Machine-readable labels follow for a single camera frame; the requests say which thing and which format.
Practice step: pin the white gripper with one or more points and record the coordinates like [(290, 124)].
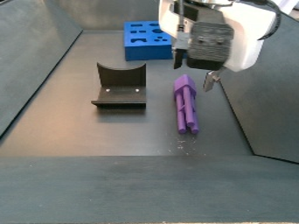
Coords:
[(251, 18)]

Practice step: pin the purple three prong object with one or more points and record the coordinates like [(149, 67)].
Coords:
[(184, 93)]

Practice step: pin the blue foam shape board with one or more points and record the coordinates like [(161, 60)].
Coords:
[(145, 42)]

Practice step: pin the black curved fixture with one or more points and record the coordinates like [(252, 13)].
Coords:
[(121, 87)]

